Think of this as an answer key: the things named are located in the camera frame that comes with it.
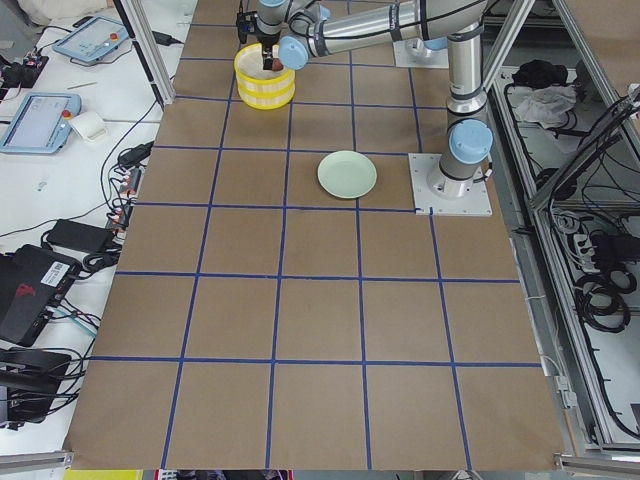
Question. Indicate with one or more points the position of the yellow steamer layer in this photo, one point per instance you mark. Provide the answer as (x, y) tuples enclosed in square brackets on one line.
[(266, 100), (255, 80)]

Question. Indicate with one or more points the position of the black cloth bundle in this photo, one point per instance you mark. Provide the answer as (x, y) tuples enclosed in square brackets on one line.
[(539, 74)]

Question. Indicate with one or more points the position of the white small box device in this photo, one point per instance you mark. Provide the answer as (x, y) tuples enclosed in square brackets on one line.
[(89, 126)]

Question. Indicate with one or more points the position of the black computer box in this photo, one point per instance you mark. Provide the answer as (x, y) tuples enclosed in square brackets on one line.
[(34, 280)]

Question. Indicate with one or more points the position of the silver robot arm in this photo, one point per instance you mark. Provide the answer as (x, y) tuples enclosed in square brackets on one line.
[(292, 32), (426, 48)]

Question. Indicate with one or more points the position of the brown steamed bun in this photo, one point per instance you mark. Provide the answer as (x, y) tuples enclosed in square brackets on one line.
[(277, 65)]

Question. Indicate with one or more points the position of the black power adapter brick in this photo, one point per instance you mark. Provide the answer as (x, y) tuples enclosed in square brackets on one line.
[(77, 236)]

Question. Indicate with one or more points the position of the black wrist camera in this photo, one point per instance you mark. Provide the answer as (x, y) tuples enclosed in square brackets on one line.
[(246, 25)]

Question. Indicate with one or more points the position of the aluminium frame post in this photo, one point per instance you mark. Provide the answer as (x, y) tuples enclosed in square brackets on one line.
[(134, 19)]

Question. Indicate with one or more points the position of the white crumpled cloth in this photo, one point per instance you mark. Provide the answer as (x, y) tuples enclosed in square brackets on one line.
[(548, 107)]

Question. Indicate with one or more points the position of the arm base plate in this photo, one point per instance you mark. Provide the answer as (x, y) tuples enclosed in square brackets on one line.
[(404, 59), (434, 194)]

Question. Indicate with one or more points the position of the upper blue teach pendant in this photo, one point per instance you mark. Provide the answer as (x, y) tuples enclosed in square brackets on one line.
[(93, 40)]

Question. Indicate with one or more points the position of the power strip with plugs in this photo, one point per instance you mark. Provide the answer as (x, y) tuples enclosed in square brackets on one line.
[(124, 186)]

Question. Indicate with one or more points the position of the light green round plate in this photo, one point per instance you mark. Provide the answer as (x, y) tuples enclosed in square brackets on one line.
[(347, 174)]

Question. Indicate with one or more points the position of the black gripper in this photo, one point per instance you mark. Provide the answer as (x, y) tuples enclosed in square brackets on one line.
[(268, 41)]

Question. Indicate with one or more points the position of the black device lower left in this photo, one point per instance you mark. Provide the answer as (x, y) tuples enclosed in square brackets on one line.
[(30, 383)]

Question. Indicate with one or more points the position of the blue teach pendant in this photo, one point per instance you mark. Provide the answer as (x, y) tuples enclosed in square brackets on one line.
[(93, 40), (41, 124)]

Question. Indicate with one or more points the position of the lower blue teach pendant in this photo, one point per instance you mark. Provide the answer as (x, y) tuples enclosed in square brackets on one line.
[(41, 124)]

